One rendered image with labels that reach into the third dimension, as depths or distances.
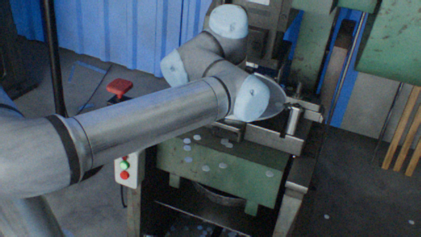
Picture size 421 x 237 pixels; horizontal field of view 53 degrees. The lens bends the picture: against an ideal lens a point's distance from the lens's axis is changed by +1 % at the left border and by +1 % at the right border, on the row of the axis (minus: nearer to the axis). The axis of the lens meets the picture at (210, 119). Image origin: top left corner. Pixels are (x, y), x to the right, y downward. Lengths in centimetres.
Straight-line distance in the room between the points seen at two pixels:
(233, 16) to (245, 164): 52
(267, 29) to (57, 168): 78
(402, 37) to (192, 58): 39
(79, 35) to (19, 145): 259
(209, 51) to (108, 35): 221
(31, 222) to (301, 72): 102
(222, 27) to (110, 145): 35
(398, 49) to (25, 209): 72
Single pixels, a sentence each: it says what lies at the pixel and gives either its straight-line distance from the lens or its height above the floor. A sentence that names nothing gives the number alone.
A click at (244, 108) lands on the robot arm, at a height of 103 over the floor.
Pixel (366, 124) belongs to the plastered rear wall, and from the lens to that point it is 268.
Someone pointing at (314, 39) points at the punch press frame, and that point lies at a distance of 144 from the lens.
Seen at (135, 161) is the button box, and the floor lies 60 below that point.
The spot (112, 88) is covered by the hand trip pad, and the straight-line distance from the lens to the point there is 126.
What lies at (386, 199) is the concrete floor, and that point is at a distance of 230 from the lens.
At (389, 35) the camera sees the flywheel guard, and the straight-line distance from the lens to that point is 87.
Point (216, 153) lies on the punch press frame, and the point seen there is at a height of 63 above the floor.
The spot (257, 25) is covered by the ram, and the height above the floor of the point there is 98.
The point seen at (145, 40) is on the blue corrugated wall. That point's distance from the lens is 284.
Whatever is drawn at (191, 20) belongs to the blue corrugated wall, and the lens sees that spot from 261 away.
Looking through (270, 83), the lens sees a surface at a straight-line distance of 132.
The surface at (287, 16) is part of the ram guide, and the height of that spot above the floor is 103.
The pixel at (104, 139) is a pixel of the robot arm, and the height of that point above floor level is 105.
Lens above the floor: 139
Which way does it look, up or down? 33 degrees down
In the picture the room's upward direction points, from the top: 7 degrees clockwise
